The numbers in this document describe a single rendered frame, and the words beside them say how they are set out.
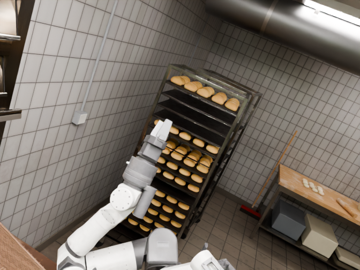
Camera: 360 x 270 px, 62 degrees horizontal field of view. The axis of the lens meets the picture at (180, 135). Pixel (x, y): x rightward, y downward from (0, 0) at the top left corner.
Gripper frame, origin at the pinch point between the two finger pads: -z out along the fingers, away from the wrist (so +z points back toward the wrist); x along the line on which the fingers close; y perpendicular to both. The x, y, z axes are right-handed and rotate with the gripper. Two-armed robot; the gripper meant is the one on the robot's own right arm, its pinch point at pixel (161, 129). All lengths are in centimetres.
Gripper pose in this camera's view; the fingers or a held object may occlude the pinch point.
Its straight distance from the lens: 92.8
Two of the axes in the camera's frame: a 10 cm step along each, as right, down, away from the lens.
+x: 2.6, 0.0, -9.7
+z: -4.3, 8.9, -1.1
